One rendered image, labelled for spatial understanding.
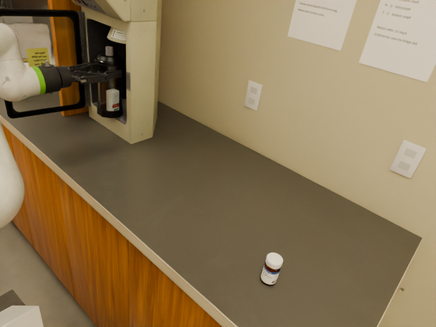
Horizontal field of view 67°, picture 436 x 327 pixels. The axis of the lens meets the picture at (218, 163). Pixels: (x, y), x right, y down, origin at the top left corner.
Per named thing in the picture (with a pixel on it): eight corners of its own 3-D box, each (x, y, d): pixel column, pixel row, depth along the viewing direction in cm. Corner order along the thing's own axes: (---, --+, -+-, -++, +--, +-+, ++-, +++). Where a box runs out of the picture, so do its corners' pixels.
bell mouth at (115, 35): (135, 33, 141) (135, 19, 138) (163, 43, 132) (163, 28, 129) (97, 35, 129) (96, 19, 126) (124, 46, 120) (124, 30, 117)
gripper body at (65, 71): (60, 71, 112) (86, 67, 118) (49, 63, 116) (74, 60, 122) (63, 91, 116) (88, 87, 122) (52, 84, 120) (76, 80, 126)
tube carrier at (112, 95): (114, 104, 145) (113, 54, 134) (128, 113, 139) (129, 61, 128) (91, 108, 137) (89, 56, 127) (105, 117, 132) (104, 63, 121)
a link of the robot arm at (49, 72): (36, 91, 118) (47, 100, 113) (30, 58, 111) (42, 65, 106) (53, 88, 122) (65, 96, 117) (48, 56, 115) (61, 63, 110)
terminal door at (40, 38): (85, 108, 148) (78, 10, 127) (8, 119, 129) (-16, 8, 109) (85, 107, 148) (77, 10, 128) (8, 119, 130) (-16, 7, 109)
